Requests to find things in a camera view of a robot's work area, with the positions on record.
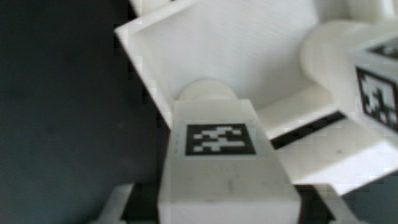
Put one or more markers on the white chair leg block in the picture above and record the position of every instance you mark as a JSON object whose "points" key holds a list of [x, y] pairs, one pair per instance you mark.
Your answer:
{"points": [[350, 63]]}

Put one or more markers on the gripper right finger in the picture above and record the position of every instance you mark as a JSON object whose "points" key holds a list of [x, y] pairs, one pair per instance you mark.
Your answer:
{"points": [[324, 208]]}

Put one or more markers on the white chair seat block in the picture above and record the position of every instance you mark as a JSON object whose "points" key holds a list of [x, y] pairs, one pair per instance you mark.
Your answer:
{"points": [[229, 40]]}

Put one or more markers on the small white chair part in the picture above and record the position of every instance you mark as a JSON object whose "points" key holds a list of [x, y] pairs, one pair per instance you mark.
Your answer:
{"points": [[224, 181]]}

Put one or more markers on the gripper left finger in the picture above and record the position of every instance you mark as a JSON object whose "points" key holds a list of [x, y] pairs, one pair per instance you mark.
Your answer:
{"points": [[130, 206]]}

